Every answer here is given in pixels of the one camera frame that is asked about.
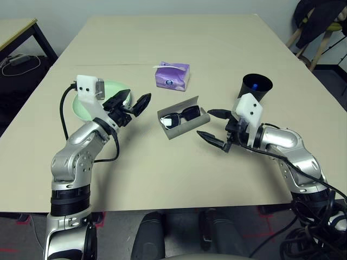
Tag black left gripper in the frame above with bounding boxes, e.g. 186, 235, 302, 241
102, 90, 152, 128

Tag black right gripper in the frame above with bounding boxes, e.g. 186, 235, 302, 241
196, 109, 250, 154

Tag grey glasses case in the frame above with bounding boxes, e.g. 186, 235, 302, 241
157, 94, 211, 140

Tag black sunglasses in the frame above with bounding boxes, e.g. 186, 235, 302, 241
159, 106, 201, 129

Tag green plastic plate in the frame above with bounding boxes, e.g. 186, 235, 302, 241
72, 79, 133, 122

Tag purple tissue pack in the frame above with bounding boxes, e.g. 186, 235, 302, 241
152, 61, 190, 92

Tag black plastic cup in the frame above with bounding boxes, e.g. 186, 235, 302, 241
237, 73, 273, 102

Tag black table foot bar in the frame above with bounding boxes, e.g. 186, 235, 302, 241
0, 212, 106, 225
257, 205, 295, 215

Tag grey robot right leg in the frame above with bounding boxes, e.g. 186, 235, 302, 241
199, 208, 249, 258

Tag grey robot leg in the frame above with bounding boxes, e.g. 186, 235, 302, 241
131, 211, 166, 260
199, 208, 249, 258

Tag wooden stool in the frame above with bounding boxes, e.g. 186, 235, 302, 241
286, 9, 347, 73

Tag grey robot left leg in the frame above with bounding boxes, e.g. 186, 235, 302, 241
131, 211, 166, 260

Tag grey robot torso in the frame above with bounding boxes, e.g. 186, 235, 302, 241
162, 253, 245, 260

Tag beige side table black legs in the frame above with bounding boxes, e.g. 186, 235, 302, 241
0, 18, 58, 64

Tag black jacket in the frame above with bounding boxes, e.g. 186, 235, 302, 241
294, 0, 347, 49

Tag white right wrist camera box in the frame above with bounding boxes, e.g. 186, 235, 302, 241
234, 93, 264, 148

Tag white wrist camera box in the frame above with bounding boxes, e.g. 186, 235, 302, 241
75, 75, 120, 129
234, 93, 264, 148

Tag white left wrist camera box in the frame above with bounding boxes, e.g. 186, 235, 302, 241
75, 75, 120, 129

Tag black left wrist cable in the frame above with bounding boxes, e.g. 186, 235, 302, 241
60, 82, 120, 163

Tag black cable bundle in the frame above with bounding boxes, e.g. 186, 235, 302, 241
279, 189, 347, 260

